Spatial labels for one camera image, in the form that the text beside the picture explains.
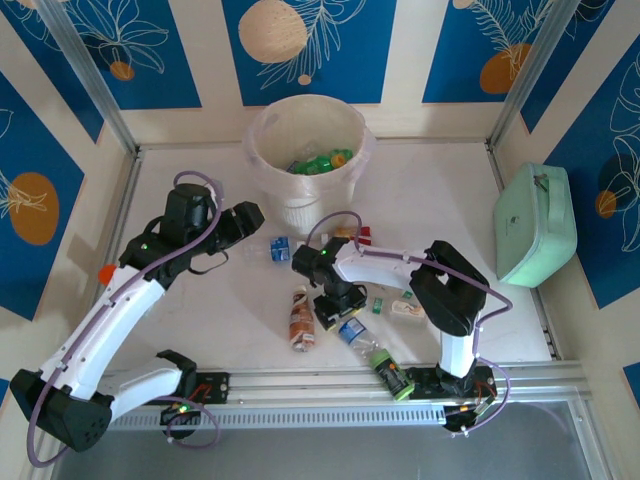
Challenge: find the clear bottle light blue label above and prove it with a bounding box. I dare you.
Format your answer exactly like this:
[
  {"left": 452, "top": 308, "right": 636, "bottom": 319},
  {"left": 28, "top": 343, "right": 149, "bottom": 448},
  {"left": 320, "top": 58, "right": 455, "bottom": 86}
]
[{"left": 337, "top": 317, "right": 387, "bottom": 362}]

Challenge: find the brown snack pouch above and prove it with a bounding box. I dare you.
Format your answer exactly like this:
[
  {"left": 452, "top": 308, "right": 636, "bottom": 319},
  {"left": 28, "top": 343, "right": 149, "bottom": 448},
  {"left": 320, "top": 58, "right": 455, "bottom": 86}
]
[{"left": 288, "top": 283, "right": 318, "bottom": 355}]

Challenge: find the red yellow labelled bottle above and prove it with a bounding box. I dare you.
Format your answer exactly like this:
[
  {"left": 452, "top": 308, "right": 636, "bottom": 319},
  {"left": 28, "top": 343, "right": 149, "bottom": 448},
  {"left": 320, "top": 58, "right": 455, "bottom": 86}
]
[{"left": 321, "top": 225, "right": 374, "bottom": 246}]

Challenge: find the clear bottle dark blue label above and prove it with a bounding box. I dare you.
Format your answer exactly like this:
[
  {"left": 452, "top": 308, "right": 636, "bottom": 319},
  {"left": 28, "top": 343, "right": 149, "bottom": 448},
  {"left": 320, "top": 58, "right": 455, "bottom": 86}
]
[{"left": 242, "top": 234, "right": 307, "bottom": 264}]

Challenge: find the white plastic bin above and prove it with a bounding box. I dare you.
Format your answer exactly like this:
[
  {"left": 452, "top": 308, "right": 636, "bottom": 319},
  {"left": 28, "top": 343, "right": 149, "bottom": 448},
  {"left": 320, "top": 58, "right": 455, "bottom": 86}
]
[{"left": 243, "top": 93, "right": 377, "bottom": 237}]

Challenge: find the translucent plastic bin liner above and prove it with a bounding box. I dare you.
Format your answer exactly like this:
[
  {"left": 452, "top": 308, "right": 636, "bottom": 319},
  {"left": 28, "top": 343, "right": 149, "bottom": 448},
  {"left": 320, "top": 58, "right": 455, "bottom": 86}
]
[{"left": 242, "top": 104, "right": 377, "bottom": 199}]

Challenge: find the white printed packet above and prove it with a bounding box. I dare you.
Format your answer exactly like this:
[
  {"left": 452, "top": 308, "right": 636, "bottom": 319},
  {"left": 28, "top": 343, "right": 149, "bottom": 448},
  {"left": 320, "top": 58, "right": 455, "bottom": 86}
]
[{"left": 390, "top": 298, "right": 427, "bottom": 322}]

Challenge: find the lime green black canister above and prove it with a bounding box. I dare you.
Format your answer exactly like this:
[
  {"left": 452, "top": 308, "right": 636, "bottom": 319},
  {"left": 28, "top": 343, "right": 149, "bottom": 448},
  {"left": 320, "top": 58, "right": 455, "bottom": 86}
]
[{"left": 368, "top": 348, "right": 414, "bottom": 403}]

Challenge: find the small controller board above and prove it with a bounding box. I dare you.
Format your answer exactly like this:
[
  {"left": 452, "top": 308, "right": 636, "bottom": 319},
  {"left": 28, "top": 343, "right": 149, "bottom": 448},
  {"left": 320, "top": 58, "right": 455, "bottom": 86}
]
[
  {"left": 443, "top": 399, "right": 494, "bottom": 432},
  {"left": 159, "top": 398, "right": 202, "bottom": 427}
]

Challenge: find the mint green zip case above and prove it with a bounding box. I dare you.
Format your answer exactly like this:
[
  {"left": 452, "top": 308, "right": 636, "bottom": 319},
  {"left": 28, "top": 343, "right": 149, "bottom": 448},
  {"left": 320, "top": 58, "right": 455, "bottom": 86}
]
[{"left": 492, "top": 161, "right": 579, "bottom": 290}]

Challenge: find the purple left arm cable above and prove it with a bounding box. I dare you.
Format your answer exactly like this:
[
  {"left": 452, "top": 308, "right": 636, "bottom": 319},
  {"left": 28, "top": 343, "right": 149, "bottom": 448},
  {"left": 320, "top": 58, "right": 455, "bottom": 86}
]
[{"left": 27, "top": 171, "right": 225, "bottom": 469}]

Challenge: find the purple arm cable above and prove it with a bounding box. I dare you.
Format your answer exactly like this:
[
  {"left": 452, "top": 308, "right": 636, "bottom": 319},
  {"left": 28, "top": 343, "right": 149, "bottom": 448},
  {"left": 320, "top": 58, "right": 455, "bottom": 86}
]
[
  {"left": 305, "top": 211, "right": 515, "bottom": 439},
  {"left": 27, "top": 171, "right": 225, "bottom": 469}
]

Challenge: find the black left camera cable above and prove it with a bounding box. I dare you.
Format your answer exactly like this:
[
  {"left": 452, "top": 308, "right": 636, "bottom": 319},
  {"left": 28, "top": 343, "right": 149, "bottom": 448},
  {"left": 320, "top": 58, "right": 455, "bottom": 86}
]
[{"left": 187, "top": 249, "right": 231, "bottom": 275}]

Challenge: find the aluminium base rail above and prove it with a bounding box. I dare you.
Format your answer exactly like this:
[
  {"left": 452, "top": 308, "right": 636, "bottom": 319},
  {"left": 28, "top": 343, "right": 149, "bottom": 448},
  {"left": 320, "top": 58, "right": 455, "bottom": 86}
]
[{"left": 102, "top": 360, "right": 586, "bottom": 407}]

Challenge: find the slotted grey cable tray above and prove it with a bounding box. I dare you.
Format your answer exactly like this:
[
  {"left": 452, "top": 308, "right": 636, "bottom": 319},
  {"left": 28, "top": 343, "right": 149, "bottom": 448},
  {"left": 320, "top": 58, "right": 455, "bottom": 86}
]
[{"left": 108, "top": 403, "right": 447, "bottom": 431}]

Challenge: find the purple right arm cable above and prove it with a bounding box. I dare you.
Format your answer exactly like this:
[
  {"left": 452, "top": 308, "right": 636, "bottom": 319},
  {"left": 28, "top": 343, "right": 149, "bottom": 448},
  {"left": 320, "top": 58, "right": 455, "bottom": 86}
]
[{"left": 305, "top": 211, "right": 515, "bottom": 439}]

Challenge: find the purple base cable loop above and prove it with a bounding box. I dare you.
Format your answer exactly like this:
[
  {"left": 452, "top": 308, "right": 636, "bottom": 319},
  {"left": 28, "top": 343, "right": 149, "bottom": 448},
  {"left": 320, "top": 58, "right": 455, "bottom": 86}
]
[{"left": 164, "top": 397, "right": 222, "bottom": 450}]

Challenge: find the aluminium frame post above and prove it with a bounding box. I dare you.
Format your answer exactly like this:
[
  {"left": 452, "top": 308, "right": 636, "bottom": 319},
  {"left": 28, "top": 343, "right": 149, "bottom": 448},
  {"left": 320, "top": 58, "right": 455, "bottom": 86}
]
[
  {"left": 35, "top": 0, "right": 142, "bottom": 157},
  {"left": 485, "top": 0, "right": 587, "bottom": 151}
]

